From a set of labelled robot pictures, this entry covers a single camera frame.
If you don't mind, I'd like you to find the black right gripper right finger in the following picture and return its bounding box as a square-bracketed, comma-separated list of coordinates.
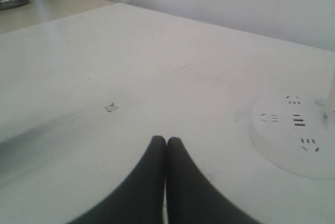
[166, 137, 257, 223]

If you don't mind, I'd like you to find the torn tape scrap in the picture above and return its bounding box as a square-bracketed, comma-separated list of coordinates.
[104, 103, 119, 113]

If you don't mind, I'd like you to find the white desk lamp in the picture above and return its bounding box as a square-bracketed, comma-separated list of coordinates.
[250, 82, 334, 179]

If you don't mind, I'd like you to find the grey metal dish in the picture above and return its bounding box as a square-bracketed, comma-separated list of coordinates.
[0, 0, 31, 11]

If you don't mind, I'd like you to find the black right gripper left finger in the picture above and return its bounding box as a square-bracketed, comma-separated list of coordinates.
[71, 136, 166, 223]

